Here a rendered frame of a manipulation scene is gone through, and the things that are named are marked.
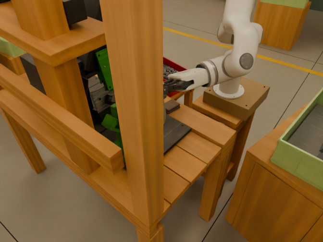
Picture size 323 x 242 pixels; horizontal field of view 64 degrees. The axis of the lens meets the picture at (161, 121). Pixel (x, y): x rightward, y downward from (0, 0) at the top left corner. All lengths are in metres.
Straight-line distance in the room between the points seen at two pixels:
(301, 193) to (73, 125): 1.11
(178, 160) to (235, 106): 0.51
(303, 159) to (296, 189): 0.17
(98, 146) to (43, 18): 0.40
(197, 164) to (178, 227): 0.89
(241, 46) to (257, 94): 0.90
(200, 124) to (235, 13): 0.71
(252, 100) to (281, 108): 1.65
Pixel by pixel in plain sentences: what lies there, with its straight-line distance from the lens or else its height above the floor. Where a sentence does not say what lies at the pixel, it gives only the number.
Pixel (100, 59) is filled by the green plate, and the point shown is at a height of 1.24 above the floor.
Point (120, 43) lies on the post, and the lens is 0.56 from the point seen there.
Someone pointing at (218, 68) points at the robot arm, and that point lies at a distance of 0.83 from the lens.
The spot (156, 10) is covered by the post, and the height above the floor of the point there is 1.69.
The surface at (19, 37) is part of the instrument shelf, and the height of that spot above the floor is 1.54.
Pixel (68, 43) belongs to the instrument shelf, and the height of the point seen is 1.54.
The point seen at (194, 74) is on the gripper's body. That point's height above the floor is 1.46.
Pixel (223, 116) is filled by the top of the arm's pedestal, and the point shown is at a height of 0.85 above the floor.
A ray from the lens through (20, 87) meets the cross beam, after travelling 1.20.
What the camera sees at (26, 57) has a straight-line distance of 1.51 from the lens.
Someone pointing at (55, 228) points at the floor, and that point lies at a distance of 2.22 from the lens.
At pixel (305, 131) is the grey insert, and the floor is 0.85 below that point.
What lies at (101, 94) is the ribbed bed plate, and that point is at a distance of 1.42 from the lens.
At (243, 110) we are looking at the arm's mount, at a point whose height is 0.92.
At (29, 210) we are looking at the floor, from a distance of 2.38.
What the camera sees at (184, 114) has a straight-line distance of 1.49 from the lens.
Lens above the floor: 1.87
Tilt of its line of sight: 42 degrees down
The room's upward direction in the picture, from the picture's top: 1 degrees counter-clockwise
